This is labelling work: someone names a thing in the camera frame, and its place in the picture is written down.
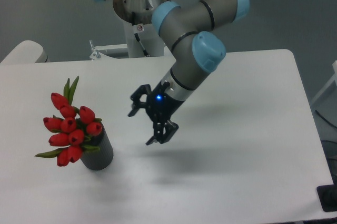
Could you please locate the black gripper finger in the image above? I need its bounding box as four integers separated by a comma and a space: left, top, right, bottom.
128, 84, 152, 117
146, 120, 179, 145

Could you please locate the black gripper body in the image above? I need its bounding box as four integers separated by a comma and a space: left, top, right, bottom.
145, 82, 182, 124

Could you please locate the red tulip bouquet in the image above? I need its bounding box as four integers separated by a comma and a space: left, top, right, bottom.
35, 76, 103, 167

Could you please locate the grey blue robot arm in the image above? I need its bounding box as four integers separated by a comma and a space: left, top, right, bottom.
96, 0, 250, 144

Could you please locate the dark grey ribbed vase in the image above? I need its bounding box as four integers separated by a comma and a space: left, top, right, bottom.
80, 127, 114, 171

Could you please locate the white rounded chair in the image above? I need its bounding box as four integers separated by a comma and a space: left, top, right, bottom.
1, 40, 50, 65

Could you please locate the black device at table edge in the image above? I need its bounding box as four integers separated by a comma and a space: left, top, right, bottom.
316, 185, 336, 212

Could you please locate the white metal base bracket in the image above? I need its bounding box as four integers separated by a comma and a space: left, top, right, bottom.
89, 40, 173, 60

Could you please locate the black floor cable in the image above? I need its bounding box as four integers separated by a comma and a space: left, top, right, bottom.
315, 110, 337, 125

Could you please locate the white frame at right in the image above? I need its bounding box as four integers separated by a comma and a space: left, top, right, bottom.
310, 61, 336, 109

